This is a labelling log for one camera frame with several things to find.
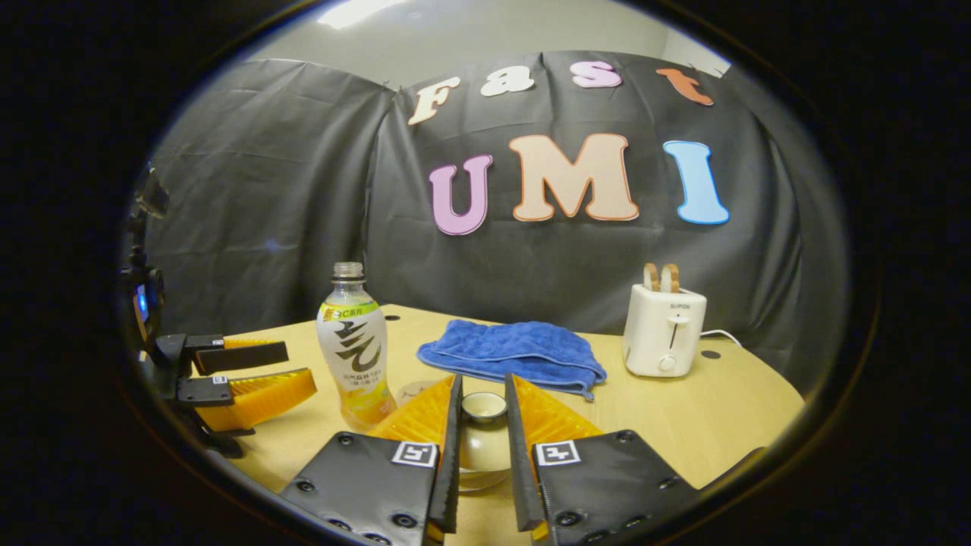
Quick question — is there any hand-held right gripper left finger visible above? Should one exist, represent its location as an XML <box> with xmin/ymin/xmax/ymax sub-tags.
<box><xmin>279</xmin><ymin>373</ymin><xmax>464</xmax><ymax>546</ymax></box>

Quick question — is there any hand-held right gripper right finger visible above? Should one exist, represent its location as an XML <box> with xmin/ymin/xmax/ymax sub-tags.
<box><xmin>504</xmin><ymin>373</ymin><xmax>699</xmax><ymax>546</ymax></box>

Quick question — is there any cream teacup lid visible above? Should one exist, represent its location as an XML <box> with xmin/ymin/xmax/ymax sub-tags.
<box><xmin>458</xmin><ymin>391</ymin><xmax>513</xmax><ymax>472</ymax></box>

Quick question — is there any clear labelled water bottle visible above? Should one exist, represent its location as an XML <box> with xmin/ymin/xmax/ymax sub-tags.
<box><xmin>316</xmin><ymin>262</ymin><xmax>398</xmax><ymax>431</ymax></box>

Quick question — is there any blue towel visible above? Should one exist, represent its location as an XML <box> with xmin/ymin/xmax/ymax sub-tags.
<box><xmin>416</xmin><ymin>319</ymin><xmax>608</xmax><ymax>400</ymax></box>

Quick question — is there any black backdrop cloth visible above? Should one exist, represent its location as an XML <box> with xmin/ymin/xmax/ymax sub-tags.
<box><xmin>144</xmin><ymin>49</ymin><xmax>850</xmax><ymax>395</ymax></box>

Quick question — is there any white toaster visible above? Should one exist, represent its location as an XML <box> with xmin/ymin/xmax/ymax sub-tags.
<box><xmin>622</xmin><ymin>283</ymin><xmax>708</xmax><ymax>378</ymax></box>

